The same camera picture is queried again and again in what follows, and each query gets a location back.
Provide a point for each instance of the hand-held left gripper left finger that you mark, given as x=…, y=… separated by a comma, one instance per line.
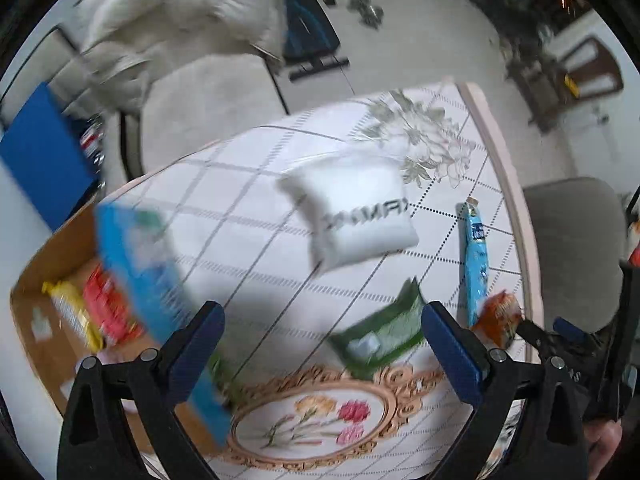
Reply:
x=201, y=340

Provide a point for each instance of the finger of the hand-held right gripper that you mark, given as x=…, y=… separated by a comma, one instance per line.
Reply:
x=532, y=334
x=567, y=329

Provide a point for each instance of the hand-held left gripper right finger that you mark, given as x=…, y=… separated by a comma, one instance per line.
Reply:
x=450, y=355

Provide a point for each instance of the orange snack packet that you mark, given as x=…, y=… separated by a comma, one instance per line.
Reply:
x=497, y=320

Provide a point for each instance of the cardboard box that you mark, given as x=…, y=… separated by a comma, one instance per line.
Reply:
x=50, y=270

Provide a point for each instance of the person's right hand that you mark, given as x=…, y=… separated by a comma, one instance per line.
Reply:
x=602, y=447

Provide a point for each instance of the green packet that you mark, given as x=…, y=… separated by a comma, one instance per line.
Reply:
x=385, y=332

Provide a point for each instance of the grey padded chair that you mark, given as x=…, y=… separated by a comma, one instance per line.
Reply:
x=575, y=250

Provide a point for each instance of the blue stick packet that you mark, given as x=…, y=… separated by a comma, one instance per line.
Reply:
x=472, y=260

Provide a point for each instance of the red packet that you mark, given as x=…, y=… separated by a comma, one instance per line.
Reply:
x=107, y=305

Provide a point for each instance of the yellow packet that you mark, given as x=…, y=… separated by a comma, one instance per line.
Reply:
x=75, y=310

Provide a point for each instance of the white pillow bag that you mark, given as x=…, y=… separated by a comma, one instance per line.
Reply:
x=357, y=210

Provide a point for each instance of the blue board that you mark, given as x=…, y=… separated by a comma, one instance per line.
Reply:
x=42, y=160

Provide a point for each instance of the brown wooden chair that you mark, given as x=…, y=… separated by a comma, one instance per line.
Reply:
x=597, y=67

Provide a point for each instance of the white upholstered chair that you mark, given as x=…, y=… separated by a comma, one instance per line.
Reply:
x=185, y=10

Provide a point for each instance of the black and blue weight bench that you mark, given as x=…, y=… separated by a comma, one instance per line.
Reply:
x=307, y=25

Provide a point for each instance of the silver dumbbell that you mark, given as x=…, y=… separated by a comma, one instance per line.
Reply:
x=367, y=7

